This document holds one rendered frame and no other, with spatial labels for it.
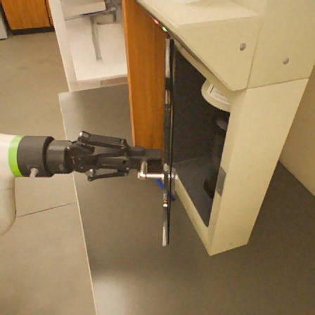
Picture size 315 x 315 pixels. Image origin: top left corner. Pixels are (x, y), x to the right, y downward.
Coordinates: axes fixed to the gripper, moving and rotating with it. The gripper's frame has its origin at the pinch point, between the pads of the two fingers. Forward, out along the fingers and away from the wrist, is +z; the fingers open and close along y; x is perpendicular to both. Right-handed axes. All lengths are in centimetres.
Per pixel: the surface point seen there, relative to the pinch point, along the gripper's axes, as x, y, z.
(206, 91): 6.2, 12.9, 12.5
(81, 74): 101, -28, -41
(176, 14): -7.8, 31.0, 5.3
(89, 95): 75, -26, -31
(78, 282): 28, -120, -44
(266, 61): -7.6, 24.9, 18.2
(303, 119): 30, -10, 48
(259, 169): -5.8, 2.5, 23.0
